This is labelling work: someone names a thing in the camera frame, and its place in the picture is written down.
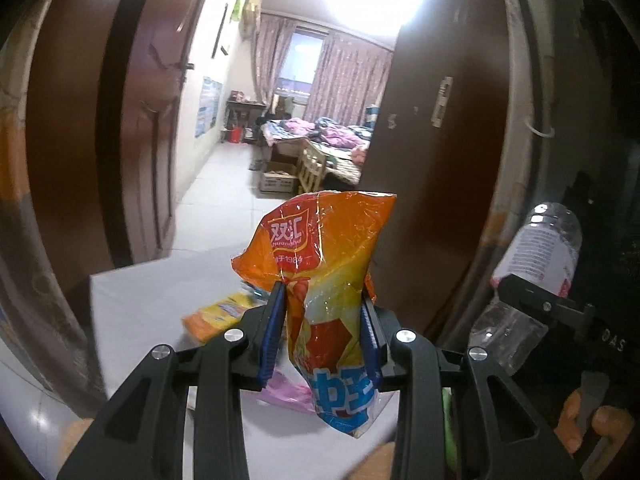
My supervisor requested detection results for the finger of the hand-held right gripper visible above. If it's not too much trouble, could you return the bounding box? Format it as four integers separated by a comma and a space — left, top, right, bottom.
497, 275, 593, 328

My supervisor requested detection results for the pink patterned curtain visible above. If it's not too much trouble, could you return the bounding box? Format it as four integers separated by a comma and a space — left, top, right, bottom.
252, 14, 293, 106
305, 35, 393, 128

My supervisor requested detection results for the bed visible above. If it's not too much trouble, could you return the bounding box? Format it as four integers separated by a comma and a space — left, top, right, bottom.
260, 117, 373, 186

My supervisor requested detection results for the white plastic ring hook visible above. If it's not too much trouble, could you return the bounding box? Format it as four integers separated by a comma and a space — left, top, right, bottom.
522, 115, 556, 139

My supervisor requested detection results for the window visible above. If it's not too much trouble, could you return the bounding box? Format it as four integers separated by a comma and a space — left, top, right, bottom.
275, 30, 326, 96

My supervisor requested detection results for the pink quilt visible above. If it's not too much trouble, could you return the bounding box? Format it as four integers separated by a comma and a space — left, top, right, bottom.
285, 116, 373, 148

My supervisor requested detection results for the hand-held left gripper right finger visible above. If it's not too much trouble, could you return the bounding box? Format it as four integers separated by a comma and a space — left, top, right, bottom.
360, 272, 583, 480

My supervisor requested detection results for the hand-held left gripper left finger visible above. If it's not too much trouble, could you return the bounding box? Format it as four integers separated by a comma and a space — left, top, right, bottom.
57, 280, 288, 480

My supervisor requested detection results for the orange snack bag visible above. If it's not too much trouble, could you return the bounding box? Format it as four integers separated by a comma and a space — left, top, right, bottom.
231, 190, 398, 440

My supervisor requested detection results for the dark brown door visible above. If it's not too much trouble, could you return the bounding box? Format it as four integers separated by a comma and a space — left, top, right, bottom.
360, 0, 511, 341

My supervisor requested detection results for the white cloth covered table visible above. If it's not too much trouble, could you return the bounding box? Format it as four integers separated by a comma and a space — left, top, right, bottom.
90, 252, 401, 480

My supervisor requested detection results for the person's right hand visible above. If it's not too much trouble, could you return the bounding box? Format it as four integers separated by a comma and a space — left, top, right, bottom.
555, 390, 633, 456

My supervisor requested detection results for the cardboard box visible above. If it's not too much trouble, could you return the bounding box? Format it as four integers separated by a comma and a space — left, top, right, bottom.
259, 161, 299, 194

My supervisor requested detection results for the wall poster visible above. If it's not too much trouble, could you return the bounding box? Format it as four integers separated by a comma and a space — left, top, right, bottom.
195, 76, 222, 139

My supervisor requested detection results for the light wooden chair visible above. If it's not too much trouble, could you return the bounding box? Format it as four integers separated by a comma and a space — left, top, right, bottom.
297, 140, 331, 196

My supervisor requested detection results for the reddish brown wooden door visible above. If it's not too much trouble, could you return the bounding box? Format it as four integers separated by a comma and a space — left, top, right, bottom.
107, 0, 223, 271

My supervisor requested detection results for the dark wall hanging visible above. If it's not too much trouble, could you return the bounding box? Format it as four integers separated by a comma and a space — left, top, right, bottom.
211, 2, 228, 58

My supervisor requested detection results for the purple plastic wrapper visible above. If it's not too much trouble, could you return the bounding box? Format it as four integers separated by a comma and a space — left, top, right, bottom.
257, 375, 318, 413

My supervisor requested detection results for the yellow wrapper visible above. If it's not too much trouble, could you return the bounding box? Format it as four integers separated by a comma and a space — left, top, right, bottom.
182, 292, 261, 343

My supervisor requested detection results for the dark wooden desk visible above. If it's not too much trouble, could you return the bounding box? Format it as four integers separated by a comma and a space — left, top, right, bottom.
226, 100, 268, 143

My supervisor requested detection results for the clear plastic bottle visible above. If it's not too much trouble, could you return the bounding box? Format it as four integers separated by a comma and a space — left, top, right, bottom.
467, 202, 583, 376

